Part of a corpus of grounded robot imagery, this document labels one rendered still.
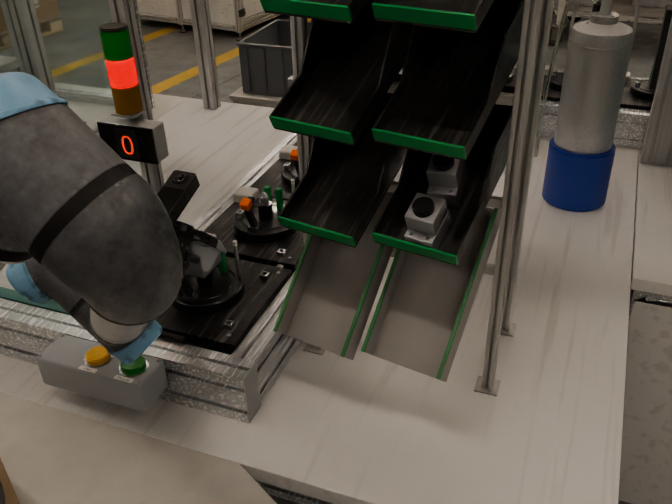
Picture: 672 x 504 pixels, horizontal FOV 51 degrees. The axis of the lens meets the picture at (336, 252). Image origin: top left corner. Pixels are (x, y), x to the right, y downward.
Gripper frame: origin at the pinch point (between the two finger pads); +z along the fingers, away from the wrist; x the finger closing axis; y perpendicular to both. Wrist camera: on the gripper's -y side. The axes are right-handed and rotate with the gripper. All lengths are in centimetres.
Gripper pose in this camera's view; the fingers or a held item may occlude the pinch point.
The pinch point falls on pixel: (201, 243)
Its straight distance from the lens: 128.2
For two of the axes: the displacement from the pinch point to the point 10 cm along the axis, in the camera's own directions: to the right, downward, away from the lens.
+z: 2.8, 2.2, 9.4
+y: -2.3, 9.6, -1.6
